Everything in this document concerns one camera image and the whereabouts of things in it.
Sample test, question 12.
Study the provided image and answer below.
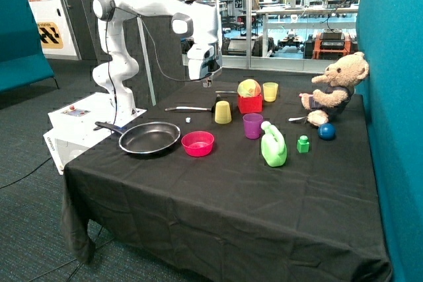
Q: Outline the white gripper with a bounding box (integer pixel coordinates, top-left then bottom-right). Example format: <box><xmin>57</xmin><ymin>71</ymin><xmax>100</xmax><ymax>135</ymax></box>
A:
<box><xmin>187</xmin><ymin>43</ymin><xmax>222</xmax><ymax>87</ymax></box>

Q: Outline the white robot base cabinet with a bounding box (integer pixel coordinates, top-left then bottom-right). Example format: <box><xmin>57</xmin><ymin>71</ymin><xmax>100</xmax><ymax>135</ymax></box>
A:
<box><xmin>44</xmin><ymin>92</ymin><xmax>145</xmax><ymax>174</ymax></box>

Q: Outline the pink plastic bowl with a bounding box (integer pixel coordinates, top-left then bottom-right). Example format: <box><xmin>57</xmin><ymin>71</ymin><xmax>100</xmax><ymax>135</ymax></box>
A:
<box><xmin>181</xmin><ymin>131</ymin><xmax>215</xmax><ymax>157</ymax></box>

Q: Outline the yellow upside-down cup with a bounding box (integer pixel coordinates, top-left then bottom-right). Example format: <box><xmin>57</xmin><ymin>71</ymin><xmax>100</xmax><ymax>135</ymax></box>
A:
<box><xmin>214</xmin><ymin>100</ymin><xmax>232</xmax><ymax>124</ymax></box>

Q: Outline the colourful soft ball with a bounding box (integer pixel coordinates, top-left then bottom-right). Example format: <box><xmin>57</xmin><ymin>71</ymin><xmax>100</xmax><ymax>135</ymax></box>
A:
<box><xmin>237</xmin><ymin>79</ymin><xmax>262</xmax><ymax>98</ymax></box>

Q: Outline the red square box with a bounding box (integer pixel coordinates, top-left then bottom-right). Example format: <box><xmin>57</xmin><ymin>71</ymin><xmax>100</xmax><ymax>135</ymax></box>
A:
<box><xmin>237</xmin><ymin>94</ymin><xmax>262</xmax><ymax>114</ymax></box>

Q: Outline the purple plastic cup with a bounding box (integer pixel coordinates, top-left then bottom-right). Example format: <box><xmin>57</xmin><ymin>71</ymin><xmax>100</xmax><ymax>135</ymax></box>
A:
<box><xmin>243</xmin><ymin>113</ymin><xmax>263</xmax><ymax>139</ymax></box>

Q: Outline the yellow upright cup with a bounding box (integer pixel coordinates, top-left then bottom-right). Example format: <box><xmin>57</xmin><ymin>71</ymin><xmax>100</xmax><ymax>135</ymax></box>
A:
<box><xmin>262</xmin><ymin>82</ymin><xmax>278</xmax><ymax>102</ymax></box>

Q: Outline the black frying pan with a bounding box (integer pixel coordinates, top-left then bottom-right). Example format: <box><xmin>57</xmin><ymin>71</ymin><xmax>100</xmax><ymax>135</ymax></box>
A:
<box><xmin>95</xmin><ymin>122</ymin><xmax>181</xmax><ymax>155</ymax></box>

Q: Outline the white spoon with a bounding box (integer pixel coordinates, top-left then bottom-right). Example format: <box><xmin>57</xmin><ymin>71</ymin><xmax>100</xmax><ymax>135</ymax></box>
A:
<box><xmin>288</xmin><ymin>116</ymin><xmax>307</xmax><ymax>122</ymax></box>

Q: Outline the green toy jug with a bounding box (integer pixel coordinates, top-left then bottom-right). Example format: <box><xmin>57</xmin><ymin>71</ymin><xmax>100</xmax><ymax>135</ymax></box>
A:
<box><xmin>260</xmin><ymin>121</ymin><xmax>288</xmax><ymax>167</ymax></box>

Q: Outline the green toy block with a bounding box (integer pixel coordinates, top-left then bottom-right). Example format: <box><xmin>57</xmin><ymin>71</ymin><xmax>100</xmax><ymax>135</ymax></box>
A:
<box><xmin>297</xmin><ymin>135</ymin><xmax>310</xmax><ymax>153</ymax></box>

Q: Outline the black tablecloth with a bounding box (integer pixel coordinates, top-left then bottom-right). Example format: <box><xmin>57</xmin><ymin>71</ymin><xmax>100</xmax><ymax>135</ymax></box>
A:
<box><xmin>61</xmin><ymin>83</ymin><xmax>393</xmax><ymax>281</ymax></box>

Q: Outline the blue ball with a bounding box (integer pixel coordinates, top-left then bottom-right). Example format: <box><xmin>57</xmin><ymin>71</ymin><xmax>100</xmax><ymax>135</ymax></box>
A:
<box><xmin>317</xmin><ymin>123</ymin><xmax>336</xmax><ymax>141</ymax></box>

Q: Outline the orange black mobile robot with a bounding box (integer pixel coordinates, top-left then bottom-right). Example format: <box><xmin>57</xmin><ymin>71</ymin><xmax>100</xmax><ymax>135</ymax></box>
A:
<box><xmin>312</xmin><ymin>29</ymin><xmax>351</xmax><ymax>60</ymax></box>

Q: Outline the brown teddy bear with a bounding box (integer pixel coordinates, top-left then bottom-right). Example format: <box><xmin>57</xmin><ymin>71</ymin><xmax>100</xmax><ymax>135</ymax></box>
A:
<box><xmin>299</xmin><ymin>52</ymin><xmax>369</xmax><ymax>127</ymax></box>

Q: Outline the yellow black sign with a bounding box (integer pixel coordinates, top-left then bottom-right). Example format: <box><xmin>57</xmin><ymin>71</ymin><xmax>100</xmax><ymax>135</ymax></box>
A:
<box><xmin>37</xmin><ymin>22</ymin><xmax>63</xmax><ymax>50</ymax></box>

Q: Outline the teal sofa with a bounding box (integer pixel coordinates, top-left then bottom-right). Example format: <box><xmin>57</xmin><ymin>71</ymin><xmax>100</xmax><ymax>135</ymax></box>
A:
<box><xmin>1</xmin><ymin>0</ymin><xmax>55</xmax><ymax>92</ymax></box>

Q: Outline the black spatula metal handle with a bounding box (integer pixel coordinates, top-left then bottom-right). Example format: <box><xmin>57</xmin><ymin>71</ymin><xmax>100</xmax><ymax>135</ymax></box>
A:
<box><xmin>165</xmin><ymin>94</ymin><xmax>222</xmax><ymax>112</ymax></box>

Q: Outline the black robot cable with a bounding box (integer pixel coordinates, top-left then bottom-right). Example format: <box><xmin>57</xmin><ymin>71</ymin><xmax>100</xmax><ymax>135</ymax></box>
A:
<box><xmin>95</xmin><ymin>6</ymin><xmax>206</xmax><ymax>131</ymax></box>

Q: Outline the teal partition wall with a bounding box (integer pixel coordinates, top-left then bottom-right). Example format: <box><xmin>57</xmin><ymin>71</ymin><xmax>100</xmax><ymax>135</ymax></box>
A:
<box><xmin>356</xmin><ymin>0</ymin><xmax>422</xmax><ymax>281</ymax></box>

